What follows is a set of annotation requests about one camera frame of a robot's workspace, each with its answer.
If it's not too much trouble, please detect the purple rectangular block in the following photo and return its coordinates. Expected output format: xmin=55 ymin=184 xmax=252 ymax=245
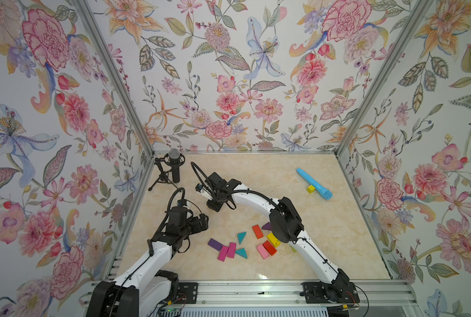
xmin=208 ymin=239 xmax=223 ymax=252

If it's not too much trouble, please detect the magenta rectangular block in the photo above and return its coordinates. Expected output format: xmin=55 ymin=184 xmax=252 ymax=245
xmin=227 ymin=243 xmax=237 ymax=258
xmin=218 ymin=246 xmax=229 ymax=262

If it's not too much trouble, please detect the red rectangular block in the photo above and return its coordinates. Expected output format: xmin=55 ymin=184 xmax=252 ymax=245
xmin=252 ymin=225 xmax=264 ymax=239
xmin=263 ymin=241 xmax=277 ymax=256

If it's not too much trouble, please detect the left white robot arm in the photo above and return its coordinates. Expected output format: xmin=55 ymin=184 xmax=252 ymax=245
xmin=86 ymin=206 xmax=209 ymax=316

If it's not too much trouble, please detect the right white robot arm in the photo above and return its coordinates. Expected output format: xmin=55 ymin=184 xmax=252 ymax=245
xmin=195 ymin=173 xmax=353 ymax=302

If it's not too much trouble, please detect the teal triangle block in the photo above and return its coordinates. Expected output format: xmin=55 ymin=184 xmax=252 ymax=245
xmin=235 ymin=248 xmax=248 ymax=259
xmin=237 ymin=232 xmax=247 ymax=244

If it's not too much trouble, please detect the black rhinestone microphone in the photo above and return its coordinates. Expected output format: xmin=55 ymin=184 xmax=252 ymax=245
xmin=168 ymin=149 xmax=181 ymax=183

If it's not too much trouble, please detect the purple triangle block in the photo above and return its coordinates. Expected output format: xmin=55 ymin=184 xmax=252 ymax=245
xmin=261 ymin=222 xmax=272 ymax=231

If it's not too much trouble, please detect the black tripod mic stand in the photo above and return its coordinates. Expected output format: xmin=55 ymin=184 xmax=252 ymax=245
xmin=148 ymin=153 xmax=185 ymax=192

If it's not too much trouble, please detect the yellow rectangular block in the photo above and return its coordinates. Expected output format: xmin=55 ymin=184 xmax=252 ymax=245
xmin=267 ymin=232 xmax=281 ymax=248

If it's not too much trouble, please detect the pink rectangular block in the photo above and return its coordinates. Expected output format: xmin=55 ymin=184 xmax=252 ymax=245
xmin=257 ymin=244 xmax=271 ymax=260

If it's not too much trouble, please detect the blue toy microphone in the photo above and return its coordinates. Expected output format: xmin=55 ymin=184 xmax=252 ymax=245
xmin=296 ymin=168 xmax=333 ymax=200

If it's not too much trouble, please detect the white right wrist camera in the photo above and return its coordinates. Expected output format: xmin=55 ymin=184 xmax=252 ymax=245
xmin=195 ymin=184 xmax=212 ymax=199

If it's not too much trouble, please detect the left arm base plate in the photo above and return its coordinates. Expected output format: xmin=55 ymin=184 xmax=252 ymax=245
xmin=159 ymin=282 xmax=199 ymax=305

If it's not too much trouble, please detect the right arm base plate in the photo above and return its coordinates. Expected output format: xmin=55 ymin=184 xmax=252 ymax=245
xmin=300 ymin=282 xmax=360 ymax=305

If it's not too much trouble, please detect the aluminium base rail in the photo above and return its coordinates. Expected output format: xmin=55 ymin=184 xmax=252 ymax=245
xmin=78 ymin=279 xmax=418 ymax=317

